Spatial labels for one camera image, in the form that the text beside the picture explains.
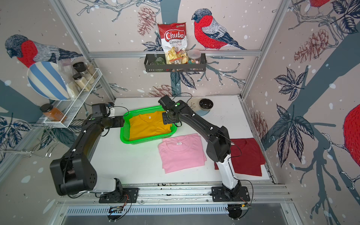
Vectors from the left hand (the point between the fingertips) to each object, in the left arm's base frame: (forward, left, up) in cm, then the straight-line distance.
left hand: (120, 116), depth 87 cm
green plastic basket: (-7, -1, -10) cm, 12 cm away
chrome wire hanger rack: (-21, +20, +17) cm, 33 cm away
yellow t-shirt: (+4, -13, -16) cm, 21 cm away
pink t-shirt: (-18, -39, -16) cm, 46 cm away
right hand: (-2, -30, -1) cm, 30 cm away
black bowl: (+22, -59, -13) cm, 64 cm away
